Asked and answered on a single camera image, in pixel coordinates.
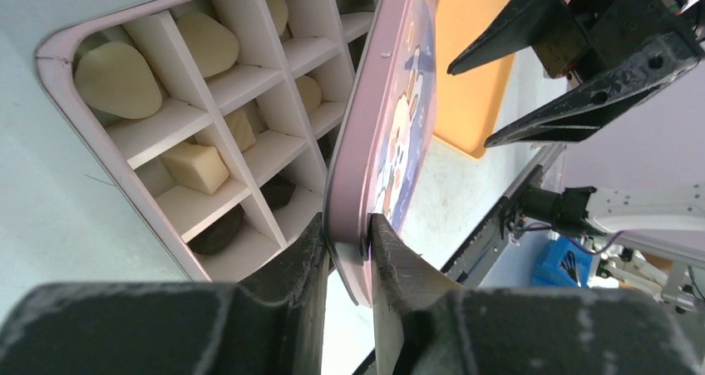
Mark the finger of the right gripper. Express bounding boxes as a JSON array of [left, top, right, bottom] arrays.
[[446, 0, 562, 76], [484, 32, 704, 148]]

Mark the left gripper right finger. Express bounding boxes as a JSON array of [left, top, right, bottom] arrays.
[[368, 214, 702, 374]]

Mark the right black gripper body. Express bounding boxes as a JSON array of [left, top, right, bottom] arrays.
[[532, 0, 689, 79]]

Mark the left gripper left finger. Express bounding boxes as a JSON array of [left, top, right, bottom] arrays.
[[1, 215, 329, 374]]

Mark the silver metal box lid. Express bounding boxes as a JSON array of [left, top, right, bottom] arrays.
[[323, 0, 436, 307]]

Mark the white compartment chocolate box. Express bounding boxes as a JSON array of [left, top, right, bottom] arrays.
[[35, 0, 378, 281]]

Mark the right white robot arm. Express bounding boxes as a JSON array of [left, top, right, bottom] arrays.
[[447, 0, 704, 237]]

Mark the dark chocolate piece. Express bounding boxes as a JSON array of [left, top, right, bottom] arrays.
[[187, 205, 244, 255], [260, 175, 297, 210]]

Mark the white chocolate piece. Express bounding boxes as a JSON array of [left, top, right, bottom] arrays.
[[224, 109, 256, 151], [73, 42, 163, 120], [265, 0, 288, 36], [294, 75, 323, 115], [176, 11, 240, 78], [160, 142, 229, 195]]

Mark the yellow plastic tray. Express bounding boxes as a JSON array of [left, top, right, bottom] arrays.
[[433, 0, 515, 160]]

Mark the blue plastic crate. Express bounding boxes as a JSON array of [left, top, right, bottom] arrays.
[[531, 236, 594, 288]]

